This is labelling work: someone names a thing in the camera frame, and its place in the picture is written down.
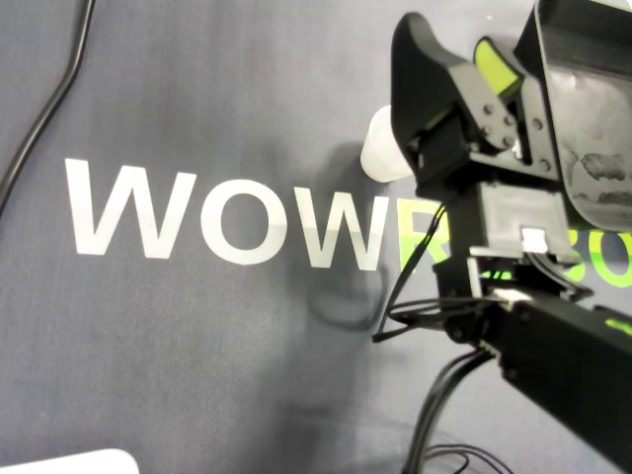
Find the black plastic bin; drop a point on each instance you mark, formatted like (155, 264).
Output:
(592, 99)

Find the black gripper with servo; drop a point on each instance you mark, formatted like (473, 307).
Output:
(444, 153)

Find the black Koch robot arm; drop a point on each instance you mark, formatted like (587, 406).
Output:
(523, 212)

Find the grey mat with WOWROBO print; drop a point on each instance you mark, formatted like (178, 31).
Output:
(148, 345)

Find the translucent white plastic cup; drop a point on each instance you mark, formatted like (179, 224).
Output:
(380, 153)

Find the white rounded device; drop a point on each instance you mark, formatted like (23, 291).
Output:
(74, 464)

